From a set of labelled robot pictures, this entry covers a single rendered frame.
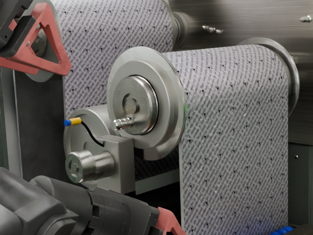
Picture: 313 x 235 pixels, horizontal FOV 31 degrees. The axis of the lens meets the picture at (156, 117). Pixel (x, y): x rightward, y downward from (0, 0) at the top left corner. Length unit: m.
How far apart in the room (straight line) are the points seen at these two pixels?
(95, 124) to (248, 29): 0.35
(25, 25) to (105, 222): 0.21
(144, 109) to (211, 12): 0.41
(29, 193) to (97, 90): 0.44
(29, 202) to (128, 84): 0.28
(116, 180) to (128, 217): 0.14
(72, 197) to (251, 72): 0.35
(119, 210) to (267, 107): 0.32
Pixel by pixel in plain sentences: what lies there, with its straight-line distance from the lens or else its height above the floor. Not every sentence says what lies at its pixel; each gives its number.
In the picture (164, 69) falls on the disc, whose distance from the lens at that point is 0.70.
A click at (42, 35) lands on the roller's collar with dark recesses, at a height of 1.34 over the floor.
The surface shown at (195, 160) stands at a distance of 0.72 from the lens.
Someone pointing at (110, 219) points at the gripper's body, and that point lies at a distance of 0.59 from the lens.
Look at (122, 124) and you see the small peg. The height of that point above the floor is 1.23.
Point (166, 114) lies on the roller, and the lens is 0.69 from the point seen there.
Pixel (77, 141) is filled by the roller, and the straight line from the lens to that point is 0.86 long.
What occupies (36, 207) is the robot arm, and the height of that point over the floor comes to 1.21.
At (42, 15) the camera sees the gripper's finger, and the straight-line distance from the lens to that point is 0.58.
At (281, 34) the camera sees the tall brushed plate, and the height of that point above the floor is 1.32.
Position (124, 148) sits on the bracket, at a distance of 0.74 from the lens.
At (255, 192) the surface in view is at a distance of 0.84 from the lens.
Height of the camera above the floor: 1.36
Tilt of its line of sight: 10 degrees down
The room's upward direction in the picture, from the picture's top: 2 degrees counter-clockwise
